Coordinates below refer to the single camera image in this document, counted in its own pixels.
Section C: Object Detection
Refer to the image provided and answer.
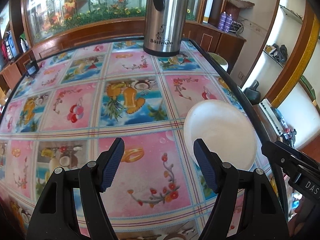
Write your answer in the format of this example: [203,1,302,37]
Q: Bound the stainless steel thermos jug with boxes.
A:
[143,0,189,57]

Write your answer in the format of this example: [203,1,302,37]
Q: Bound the wooden cabinet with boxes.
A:
[183,21,246,74]

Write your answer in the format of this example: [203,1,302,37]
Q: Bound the small black jar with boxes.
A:
[25,61,40,76]

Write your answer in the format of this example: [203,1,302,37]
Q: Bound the large aquarium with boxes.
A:
[25,0,204,44]

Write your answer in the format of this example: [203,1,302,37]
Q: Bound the floral plastic tablecloth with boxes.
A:
[0,38,283,240]

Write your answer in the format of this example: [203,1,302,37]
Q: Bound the purple spray cans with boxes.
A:
[217,11,233,33]

